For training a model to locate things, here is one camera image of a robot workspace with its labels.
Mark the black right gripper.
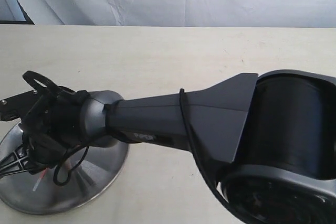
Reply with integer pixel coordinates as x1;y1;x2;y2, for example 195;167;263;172
1;95;79;178

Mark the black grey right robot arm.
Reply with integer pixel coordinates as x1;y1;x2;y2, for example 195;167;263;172
1;70;335;223

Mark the round stainless steel plate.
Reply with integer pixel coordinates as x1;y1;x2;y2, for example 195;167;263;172
0;90;130;216

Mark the thin black camera cable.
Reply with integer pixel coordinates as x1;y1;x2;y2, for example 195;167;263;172
53;89;229;210

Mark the black frame at left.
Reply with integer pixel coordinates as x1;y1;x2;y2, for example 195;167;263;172
0;1;35;25

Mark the thin red stick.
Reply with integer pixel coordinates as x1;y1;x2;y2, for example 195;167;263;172
33;163;71;191

